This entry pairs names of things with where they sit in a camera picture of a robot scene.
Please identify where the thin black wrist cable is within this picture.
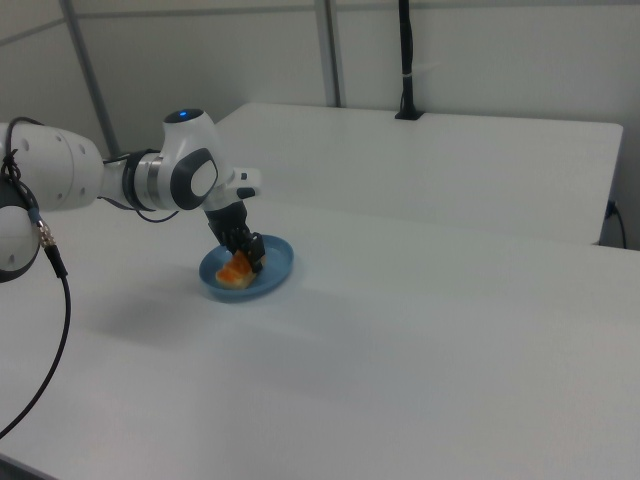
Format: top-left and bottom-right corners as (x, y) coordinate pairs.
(97, 147), (180, 223)

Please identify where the black cable with metal connector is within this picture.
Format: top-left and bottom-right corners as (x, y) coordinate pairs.
(0, 116), (73, 441)

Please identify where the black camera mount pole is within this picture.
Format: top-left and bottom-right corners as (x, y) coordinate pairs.
(394, 0), (426, 122)

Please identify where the black cable at table edge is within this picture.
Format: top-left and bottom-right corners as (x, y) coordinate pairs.
(605, 199), (628, 250)

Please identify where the orange glazed bread roll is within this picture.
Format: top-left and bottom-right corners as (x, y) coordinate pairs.
(214, 250), (266, 292)

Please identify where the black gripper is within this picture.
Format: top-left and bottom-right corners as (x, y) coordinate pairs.
(203, 198), (267, 275)

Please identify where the grey metal partition post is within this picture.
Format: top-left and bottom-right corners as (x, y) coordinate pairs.
(313, 0), (347, 108)

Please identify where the blue round plate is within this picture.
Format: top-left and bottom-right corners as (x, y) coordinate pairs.
(198, 232), (296, 305)

